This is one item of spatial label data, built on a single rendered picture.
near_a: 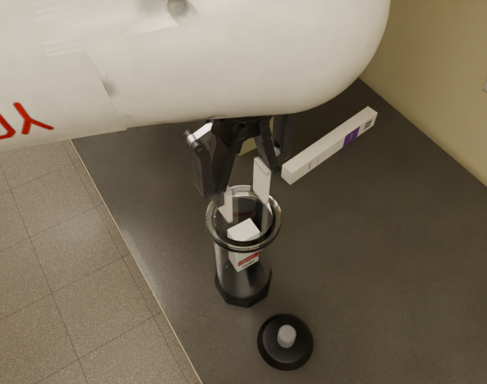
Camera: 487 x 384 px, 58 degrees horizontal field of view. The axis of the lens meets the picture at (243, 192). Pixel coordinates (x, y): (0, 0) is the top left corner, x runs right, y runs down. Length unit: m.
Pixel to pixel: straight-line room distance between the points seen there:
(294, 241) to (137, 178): 0.36
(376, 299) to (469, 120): 0.45
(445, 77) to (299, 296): 0.56
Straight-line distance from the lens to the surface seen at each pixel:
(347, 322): 0.82
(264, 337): 0.75
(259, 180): 0.58
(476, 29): 0.99
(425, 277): 0.90
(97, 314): 1.89
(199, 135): 0.45
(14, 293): 2.05
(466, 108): 1.06
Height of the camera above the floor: 1.70
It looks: 55 degrees down
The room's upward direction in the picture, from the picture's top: straight up
